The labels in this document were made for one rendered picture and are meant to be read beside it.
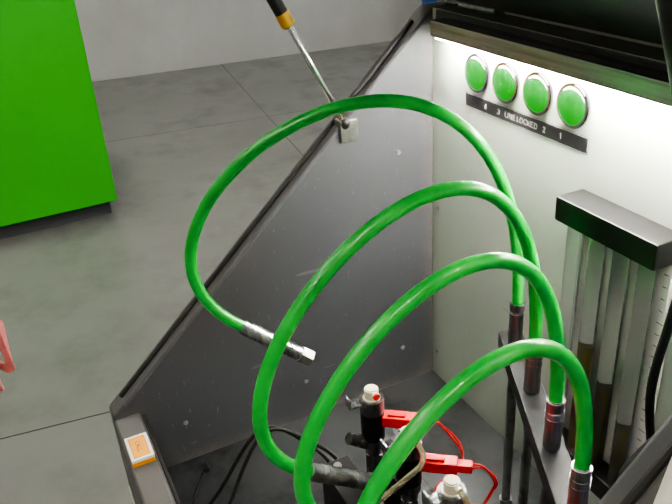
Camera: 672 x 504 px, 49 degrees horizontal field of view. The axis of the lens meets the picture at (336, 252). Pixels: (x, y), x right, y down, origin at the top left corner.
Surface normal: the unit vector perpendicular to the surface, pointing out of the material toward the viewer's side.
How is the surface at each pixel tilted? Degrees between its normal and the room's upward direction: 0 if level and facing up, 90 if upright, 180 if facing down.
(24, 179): 90
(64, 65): 90
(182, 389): 90
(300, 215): 90
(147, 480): 0
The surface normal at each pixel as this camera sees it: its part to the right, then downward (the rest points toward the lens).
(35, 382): -0.06, -0.88
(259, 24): 0.32, 0.43
